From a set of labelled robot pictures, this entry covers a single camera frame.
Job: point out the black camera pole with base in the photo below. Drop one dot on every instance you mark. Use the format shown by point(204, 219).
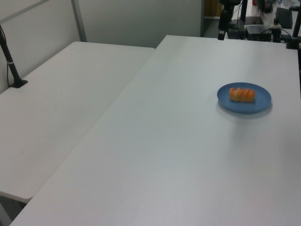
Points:
point(11, 68)

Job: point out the white side table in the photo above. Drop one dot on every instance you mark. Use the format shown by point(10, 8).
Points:
point(58, 106)

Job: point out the blue round plate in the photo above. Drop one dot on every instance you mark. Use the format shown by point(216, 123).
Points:
point(244, 106)

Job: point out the black clamped camera pole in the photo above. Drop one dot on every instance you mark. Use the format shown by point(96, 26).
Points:
point(295, 30)

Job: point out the dark grey monitor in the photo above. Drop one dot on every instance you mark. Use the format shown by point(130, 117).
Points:
point(284, 17)

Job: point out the flat black laptop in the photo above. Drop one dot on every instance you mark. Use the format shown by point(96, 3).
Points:
point(254, 20)

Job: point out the wooden cabinet panel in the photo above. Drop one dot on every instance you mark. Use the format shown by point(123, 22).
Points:
point(211, 8)

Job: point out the black electronics box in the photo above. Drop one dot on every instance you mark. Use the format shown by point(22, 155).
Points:
point(259, 33)

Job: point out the black upright stand pole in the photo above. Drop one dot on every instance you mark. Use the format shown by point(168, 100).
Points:
point(243, 14)

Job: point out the grey partition frame post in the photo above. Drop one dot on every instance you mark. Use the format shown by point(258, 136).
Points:
point(79, 21)

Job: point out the orange striped bread roll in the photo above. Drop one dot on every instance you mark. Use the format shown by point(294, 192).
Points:
point(241, 94)

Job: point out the emergency stop button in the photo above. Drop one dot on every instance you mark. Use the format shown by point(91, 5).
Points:
point(277, 29)

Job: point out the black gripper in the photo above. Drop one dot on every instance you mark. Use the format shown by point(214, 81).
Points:
point(226, 20)

